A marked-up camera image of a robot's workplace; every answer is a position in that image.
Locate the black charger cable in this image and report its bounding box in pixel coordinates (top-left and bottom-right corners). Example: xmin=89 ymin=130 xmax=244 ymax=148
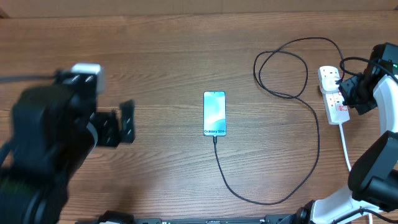
xmin=212 ymin=37 xmax=346 ymax=206

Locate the Samsung Galaxy smartphone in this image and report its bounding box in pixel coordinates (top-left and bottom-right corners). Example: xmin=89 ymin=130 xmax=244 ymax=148
xmin=203 ymin=91 xmax=227 ymax=136

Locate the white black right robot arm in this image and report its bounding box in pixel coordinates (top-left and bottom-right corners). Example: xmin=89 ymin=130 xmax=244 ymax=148
xmin=285 ymin=42 xmax=397 ymax=223

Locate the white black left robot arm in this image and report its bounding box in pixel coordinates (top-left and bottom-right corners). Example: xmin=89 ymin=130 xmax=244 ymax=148
xmin=1 ymin=70 xmax=135 ymax=223

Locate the white charger adapter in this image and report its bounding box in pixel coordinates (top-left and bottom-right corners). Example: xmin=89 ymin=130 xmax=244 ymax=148
xmin=320 ymin=76 xmax=340 ymax=94

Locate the white power strip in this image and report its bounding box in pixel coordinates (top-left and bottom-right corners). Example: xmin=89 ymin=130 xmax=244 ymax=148
xmin=318 ymin=66 xmax=350 ymax=125

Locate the white power strip cord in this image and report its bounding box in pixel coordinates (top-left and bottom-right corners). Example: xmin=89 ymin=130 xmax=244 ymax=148
xmin=338 ymin=123 xmax=374 ymax=224

